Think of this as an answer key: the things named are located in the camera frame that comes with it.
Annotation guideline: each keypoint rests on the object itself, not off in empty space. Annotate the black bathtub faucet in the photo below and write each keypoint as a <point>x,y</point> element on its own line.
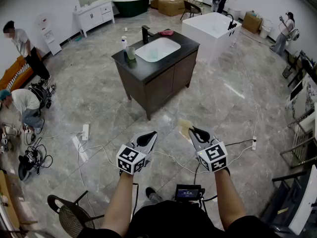
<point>231,22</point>

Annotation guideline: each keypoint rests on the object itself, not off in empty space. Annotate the black backpack rig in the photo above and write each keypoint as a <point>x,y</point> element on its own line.
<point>39,93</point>

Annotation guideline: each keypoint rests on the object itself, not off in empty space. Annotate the person's grey trouser leg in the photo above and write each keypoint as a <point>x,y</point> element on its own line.
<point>156,198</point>

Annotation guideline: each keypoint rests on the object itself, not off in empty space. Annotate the person's black shirt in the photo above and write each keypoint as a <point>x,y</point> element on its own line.
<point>173,219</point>

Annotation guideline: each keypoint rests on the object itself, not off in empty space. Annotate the white pump soap bottle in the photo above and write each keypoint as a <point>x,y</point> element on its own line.
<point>124,43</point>

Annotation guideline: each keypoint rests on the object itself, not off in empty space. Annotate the pink cloth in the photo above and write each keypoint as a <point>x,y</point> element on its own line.
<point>166,32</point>

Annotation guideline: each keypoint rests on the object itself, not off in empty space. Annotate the black metal chair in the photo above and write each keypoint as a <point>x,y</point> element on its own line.
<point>192,9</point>

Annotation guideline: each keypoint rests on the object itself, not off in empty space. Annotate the dark vanity cabinet black top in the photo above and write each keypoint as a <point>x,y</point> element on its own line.
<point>158,83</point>

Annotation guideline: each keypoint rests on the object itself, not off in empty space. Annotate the metal rack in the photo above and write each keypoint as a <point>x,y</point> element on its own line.
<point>301,142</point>

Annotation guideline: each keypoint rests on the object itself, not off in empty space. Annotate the white drawer cabinet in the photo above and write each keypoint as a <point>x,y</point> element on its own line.
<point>94,15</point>

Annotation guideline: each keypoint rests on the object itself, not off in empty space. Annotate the translucent green cup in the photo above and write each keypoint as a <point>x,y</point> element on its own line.
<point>130,53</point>

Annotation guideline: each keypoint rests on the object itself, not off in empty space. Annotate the yellow sponge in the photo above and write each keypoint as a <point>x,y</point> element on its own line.
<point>184,124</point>

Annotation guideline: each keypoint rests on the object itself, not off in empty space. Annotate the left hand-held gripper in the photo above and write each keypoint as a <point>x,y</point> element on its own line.
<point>130,159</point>

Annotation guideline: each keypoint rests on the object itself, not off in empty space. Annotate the white water dispenser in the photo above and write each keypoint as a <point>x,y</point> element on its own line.
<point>50,38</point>

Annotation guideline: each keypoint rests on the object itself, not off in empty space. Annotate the white board panel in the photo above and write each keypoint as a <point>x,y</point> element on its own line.
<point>305,202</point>

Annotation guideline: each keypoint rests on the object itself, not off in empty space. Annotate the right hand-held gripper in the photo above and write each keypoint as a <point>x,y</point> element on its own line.
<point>213,156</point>

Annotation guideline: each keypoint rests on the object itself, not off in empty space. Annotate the black sink faucet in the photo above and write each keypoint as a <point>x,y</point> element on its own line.
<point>145,35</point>

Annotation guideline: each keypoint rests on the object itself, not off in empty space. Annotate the white waste bin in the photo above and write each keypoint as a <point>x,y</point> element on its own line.
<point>265,31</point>
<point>233,14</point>

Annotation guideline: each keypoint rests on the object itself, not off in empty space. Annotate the person's black shoe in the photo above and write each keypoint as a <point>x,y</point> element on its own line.
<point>149,192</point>

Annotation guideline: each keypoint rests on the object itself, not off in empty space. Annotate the orange sofa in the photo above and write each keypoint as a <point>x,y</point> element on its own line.
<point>11,76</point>

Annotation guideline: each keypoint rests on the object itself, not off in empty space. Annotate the dark green bathtub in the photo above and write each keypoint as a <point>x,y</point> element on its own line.
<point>132,6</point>

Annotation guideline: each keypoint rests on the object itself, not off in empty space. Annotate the marble pattern panels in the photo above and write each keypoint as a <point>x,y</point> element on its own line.
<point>303,93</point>

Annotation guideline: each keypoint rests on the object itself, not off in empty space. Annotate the white freestanding bathtub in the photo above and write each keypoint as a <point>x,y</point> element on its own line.
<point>210,36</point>

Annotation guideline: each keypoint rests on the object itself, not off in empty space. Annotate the person's left forearm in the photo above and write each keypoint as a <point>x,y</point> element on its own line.
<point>119,199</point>

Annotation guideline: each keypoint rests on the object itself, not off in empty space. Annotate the black mesh chair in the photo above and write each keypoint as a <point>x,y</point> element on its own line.
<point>71,214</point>

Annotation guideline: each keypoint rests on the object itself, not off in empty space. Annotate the white sink basin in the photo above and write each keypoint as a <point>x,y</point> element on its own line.
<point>158,49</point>

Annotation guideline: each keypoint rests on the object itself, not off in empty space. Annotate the person's right forearm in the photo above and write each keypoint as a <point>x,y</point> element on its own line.
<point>227,197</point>

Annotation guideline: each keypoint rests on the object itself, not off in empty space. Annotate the translucent teal cup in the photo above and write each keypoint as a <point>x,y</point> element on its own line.
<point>153,51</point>

